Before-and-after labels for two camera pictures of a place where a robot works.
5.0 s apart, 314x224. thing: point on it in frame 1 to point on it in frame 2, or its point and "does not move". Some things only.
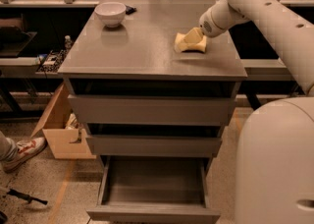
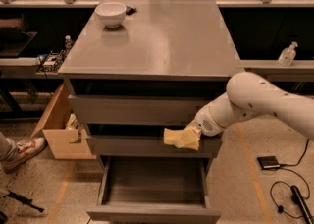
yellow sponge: x=182 y=45 to x=173 y=137
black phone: x=130 y=10 does not move
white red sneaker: x=26 y=148 does not move
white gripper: x=212 y=25 to x=205 y=122
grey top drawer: x=152 y=109 does not move
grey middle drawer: x=154 y=145 does not move
